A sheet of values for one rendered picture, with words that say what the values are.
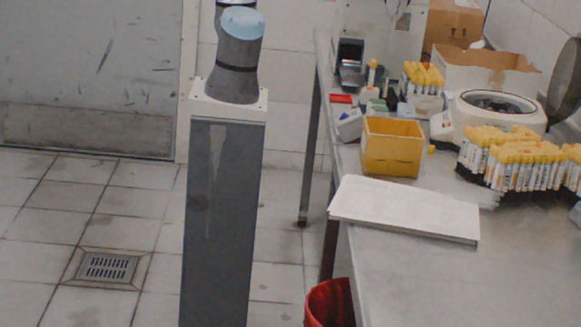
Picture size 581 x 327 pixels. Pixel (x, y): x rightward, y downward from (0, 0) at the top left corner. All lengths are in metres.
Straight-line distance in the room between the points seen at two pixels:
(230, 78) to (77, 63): 1.99
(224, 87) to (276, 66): 1.87
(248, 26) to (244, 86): 0.16
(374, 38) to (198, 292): 0.97
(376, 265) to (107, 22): 2.71
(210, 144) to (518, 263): 0.93
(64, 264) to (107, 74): 1.18
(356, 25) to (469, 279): 1.30
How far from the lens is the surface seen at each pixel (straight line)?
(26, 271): 3.21
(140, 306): 2.98
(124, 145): 4.18
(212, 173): 2.23
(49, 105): 4.20
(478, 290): 1.51
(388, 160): 1.91
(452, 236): 1.67
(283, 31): 4.00
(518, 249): 1.70
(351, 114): 2.09
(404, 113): 2.07
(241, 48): 2.16
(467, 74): 2.45
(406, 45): 2.70
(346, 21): 2.66
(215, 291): 2.40
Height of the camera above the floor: 1.59
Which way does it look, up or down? 22 degrees down
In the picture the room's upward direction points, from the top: 6 degrees clockwise
